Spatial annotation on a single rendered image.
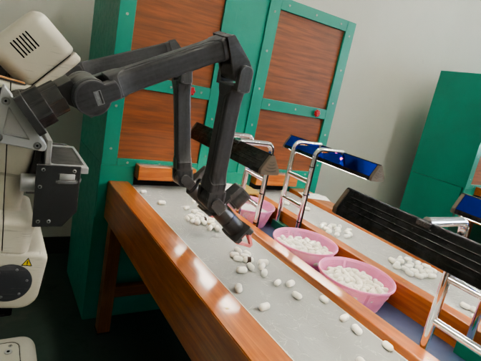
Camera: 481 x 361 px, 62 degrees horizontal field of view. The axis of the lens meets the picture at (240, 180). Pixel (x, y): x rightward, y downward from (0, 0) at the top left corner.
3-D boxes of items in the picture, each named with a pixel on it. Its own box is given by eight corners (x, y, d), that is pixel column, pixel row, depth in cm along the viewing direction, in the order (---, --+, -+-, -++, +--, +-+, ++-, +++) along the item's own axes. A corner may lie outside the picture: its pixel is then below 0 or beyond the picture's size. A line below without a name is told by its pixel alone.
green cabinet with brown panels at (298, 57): (101, 165, 185) (127, -61, 163) (79, 139, 230) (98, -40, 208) (318, 177, 258) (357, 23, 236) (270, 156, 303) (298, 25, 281)
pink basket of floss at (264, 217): (264, 236, 184) (268, 216, 182) (210, 220, 190) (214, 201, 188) (275, 220, 209) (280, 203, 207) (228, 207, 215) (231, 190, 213)
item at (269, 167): (260, 175, 135) (264, 154, 133) (187, 136, 186) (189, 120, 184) (278, 175, 139) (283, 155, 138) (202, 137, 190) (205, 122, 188)
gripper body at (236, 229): (237, 218, 135) (225, 205, 131) (253, 230, 127) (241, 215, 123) (224, 232, 134) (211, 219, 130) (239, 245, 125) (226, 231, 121)
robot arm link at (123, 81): (227, 22, 105) (249, 27, 98) (235, 72, 113) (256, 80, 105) (57, 76, 88) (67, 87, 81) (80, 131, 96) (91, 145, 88)
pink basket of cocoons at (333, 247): (313, 284, 146) (320, 261, 144) (255, 255, 161) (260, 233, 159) (343, 266, 167) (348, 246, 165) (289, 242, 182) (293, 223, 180)
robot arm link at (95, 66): (176, 37, 141) (185, 33, 132) (187, 76, 145) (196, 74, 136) (43, 67, 124) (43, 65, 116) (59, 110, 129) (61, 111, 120)
